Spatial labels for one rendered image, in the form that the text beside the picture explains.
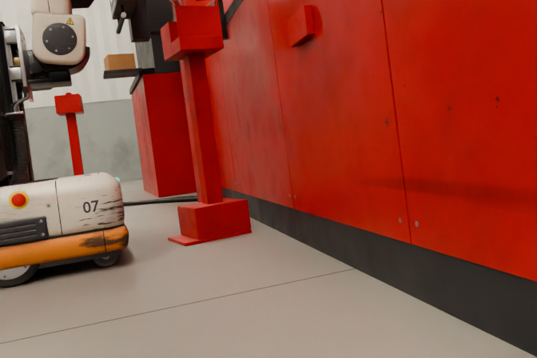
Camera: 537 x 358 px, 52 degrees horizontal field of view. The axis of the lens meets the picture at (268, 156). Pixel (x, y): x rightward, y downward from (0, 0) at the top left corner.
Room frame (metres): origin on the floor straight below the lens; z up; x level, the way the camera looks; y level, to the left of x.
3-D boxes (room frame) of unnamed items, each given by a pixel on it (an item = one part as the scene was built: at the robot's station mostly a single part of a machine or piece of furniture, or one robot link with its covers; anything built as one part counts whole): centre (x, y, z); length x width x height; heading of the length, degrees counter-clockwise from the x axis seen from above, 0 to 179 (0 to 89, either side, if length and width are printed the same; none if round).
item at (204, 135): (2.00, 0.22, 0.39); 0.06 x 0.06 x 0.54; 27
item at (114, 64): (4.31, 1.05, 1.05); 0.30 x 0.28 x 0.14; 18
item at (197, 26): (2.00, 0.22, 0.75); 0.20 x 0.16 x 0.18; 27
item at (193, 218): (1.99, 0.25, 0.06); 0.25 x 0.20 x 0.12; 117
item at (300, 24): (1.38, -0.12, 0.59); 0.15 x 0.02 x 0.07; 14
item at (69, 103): (3.78, 1.31, 0.42); 0.25 x 0.20 x 0.83; 104
